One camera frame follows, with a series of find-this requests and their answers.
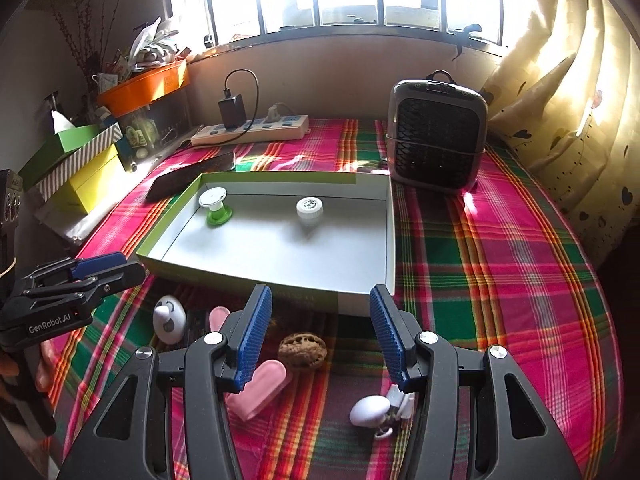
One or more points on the white power strip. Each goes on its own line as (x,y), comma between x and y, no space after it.
(280,127)

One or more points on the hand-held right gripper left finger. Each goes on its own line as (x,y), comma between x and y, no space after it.
(255,335)

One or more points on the white round cap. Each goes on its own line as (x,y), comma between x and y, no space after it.
(310,210)

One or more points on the pink green plaid tablecloth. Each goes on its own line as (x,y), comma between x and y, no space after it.
(500,285)

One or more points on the green tissue box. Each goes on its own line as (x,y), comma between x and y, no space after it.
(75,137)

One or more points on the green white cardboard tray box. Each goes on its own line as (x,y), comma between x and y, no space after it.
(300,260)

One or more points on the person's left hand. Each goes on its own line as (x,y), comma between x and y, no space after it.
(44,367)

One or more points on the dried branches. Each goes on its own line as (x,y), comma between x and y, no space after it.
(85,25)

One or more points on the green white spool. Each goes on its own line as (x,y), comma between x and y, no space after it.
(215,205)

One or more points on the white plug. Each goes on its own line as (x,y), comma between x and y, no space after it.
(275,112)

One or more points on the black charger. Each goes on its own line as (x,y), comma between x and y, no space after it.
(231,112)

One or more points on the orange plastic basin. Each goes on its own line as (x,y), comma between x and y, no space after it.
(145,87)

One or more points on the striped cardboard box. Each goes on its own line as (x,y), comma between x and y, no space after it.
(85,160)

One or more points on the black window hook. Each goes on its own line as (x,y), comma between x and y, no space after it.
(467,32)

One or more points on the clear plastic container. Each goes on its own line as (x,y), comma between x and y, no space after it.
(150,125)

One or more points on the white plastic bags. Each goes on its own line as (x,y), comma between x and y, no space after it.
(152,42)

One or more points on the white mug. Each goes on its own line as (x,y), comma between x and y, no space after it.
(105,82)

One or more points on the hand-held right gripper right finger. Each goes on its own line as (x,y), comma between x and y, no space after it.
(387,340)

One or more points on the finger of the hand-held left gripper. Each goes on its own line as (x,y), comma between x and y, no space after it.
(120,277)
(97,262)

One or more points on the white round disc with knob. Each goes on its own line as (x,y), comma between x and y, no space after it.
(170,320)

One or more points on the yellow box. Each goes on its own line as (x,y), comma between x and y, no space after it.
(95,180)

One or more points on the brown walnut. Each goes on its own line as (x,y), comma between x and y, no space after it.
(302,351)

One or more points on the cream heart print curtain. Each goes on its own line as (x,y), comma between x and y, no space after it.
(565,85)

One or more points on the grey black desk heater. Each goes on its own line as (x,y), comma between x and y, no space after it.
(435,135)

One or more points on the white plastic sheet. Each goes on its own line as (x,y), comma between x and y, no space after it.
(65,225)

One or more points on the black smartphone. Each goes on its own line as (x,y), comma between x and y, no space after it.
(190,175)

